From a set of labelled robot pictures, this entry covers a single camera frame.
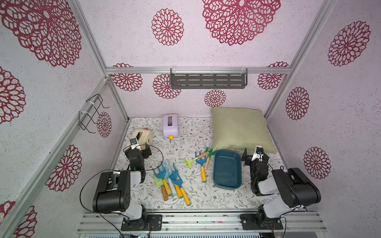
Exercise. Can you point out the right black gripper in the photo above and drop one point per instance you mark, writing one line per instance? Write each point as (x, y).
(246, 156)

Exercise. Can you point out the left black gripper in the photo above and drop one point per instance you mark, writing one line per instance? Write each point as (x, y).
(146, 150)

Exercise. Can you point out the teal plastic storage box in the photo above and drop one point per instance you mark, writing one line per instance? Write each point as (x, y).
(227, 170)

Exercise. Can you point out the light green trowel wooden handle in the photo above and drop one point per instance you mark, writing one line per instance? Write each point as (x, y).
(159, 183)

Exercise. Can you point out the light blue rake white handle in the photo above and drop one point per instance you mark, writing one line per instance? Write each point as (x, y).
(169, 172)

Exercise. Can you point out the dark green rake wooden handle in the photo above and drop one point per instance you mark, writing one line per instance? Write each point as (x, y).
(211, 153)

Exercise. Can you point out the light green rake wooden handle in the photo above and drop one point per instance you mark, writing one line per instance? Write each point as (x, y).
(189, 162)

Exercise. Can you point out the small blue rake yellow handle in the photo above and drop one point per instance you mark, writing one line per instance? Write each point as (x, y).
(201, 160)

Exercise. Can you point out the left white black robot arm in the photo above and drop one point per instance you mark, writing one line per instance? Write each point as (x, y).
(113, 192)

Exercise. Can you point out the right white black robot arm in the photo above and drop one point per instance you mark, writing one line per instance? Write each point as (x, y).
(292, 186)

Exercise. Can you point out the cream toy tissue box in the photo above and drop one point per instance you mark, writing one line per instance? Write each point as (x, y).
(144, 136)

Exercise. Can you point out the purple toy toaster box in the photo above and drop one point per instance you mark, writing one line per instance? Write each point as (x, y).
(170, 126)

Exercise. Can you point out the green square pillow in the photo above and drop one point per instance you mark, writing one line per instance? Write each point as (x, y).
(240, 129)

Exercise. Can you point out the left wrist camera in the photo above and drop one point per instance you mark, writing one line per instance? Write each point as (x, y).
(134, 144)

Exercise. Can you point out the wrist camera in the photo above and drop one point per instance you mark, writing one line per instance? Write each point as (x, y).
(134, 144)
(259, 154)

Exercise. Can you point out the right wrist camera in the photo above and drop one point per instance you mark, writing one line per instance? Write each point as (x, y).
(259, 154)

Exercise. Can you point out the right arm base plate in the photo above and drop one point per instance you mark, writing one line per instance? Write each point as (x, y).
(260, 222)

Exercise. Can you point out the black wire wall rack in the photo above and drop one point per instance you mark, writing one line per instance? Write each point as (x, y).
(86, 117)

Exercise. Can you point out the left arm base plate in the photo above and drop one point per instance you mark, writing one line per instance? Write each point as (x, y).
(145, 223)

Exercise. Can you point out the aluminium front rail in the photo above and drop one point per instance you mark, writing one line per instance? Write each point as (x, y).
(203, 222)

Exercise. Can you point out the grey wall shelf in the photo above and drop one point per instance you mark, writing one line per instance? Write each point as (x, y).
(209, 80)

